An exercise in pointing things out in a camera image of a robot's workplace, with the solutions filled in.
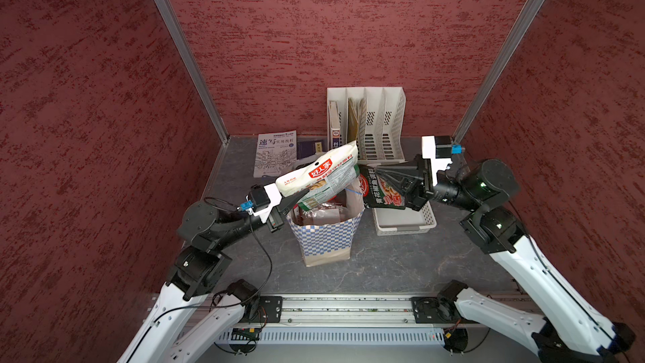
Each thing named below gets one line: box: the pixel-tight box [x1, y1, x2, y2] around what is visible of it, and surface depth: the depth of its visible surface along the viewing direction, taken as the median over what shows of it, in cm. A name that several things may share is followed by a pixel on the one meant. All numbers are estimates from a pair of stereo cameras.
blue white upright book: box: [329, 100, 341, 149], surface depth 96 cm
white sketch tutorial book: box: [253, 130, 298, 178], surface depth 120 cm
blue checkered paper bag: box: [286, 189, 365, 268], surface depth 72 cm
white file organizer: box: [326, 86, 407, 163], surface depth 108 cm
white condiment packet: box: [275, 140, 361, 212], surface depth 48 cm
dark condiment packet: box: [292, 202, 349, 227], surface depth 86 cm
